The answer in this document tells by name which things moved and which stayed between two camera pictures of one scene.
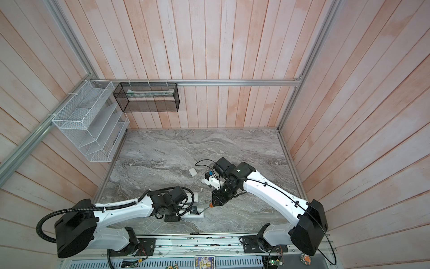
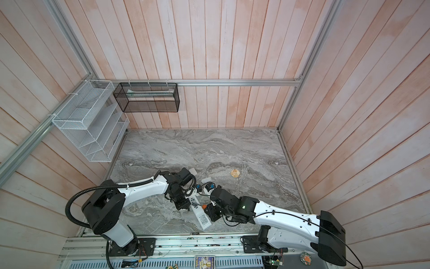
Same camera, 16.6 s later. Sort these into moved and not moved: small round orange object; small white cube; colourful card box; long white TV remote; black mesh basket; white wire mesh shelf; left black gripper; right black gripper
Moved: long white TV remote; right black gripper; left black gripper
Not moved: small white cube; colourful card box; small round orange object; white wire mesh shelf; black mesh basket
